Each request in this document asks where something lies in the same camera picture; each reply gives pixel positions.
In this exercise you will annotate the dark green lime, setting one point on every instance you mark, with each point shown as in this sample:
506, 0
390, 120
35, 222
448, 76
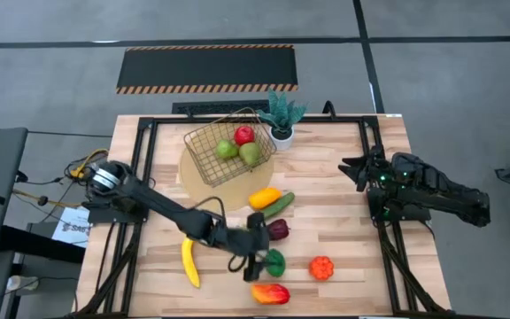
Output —
279, 266

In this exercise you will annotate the black perforated bar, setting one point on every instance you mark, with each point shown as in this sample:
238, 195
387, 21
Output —
210, 107

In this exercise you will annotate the yellow orange mango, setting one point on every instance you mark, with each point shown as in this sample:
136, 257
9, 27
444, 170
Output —
265, 198

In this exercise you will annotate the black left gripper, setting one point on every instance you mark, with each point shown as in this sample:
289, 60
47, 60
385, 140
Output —
241, 241

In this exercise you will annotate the round woven placemat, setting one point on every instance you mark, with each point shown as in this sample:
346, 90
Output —
237, 195

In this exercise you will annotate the small light green pear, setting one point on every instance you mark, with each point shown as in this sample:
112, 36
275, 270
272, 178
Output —
226, 149

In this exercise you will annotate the red yellow mango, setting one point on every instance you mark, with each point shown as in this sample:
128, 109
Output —
271, 294

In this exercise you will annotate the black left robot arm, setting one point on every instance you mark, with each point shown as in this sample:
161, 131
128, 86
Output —
157, 201

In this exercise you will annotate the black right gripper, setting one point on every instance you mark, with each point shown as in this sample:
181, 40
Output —
372, 170

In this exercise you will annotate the yellow banana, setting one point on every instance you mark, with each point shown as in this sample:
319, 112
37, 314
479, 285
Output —
189, 266

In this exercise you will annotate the red apple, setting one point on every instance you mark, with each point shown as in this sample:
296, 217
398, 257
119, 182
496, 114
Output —
244, 135

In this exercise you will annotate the white printed paper sign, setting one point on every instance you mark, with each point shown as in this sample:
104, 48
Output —
74, 230

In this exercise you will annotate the dark red bell pepper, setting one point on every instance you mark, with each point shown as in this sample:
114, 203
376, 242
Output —
279, 229

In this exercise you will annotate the white power adapter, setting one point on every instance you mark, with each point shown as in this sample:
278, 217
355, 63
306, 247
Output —
22, 283

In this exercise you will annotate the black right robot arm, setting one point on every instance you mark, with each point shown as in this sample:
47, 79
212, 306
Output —
436, 195

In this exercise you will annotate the black metal table frame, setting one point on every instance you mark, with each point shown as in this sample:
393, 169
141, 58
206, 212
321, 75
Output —
326, 119

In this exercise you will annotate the black hazard striped floor mat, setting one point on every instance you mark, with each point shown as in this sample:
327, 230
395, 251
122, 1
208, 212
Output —
206, 68

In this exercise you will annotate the bumpy orange fruit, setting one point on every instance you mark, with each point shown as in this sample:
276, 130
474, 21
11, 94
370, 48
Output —
321, 268

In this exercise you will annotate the potted plant in white pot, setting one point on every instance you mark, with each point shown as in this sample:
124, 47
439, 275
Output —
282, 128

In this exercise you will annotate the large olive green pear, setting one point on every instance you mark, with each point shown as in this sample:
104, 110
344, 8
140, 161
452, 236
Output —
249, 153

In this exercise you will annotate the green cucumber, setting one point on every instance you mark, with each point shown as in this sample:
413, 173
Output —
279, 204

